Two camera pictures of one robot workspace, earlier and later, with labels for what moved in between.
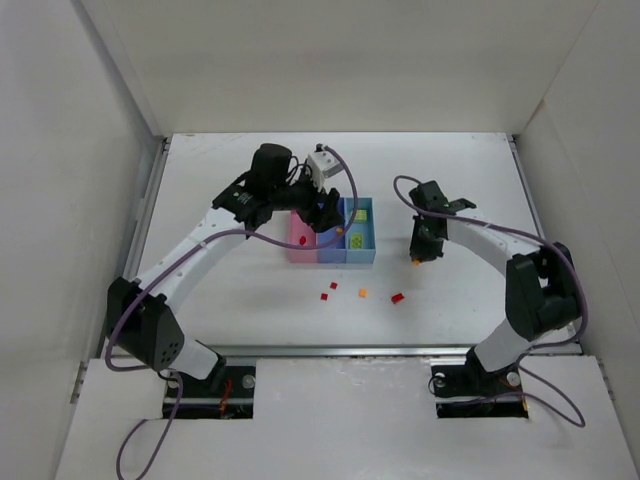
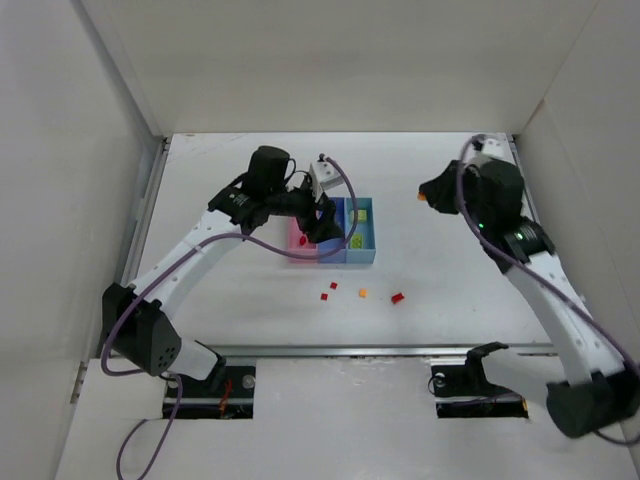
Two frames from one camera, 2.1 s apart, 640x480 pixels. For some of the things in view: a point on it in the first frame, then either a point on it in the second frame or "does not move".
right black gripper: x=425 y=247 -> x=445 y=189
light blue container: x=360 y=244 does not move
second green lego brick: x=357 y=241 does not move
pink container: x=300 y=228 does not move
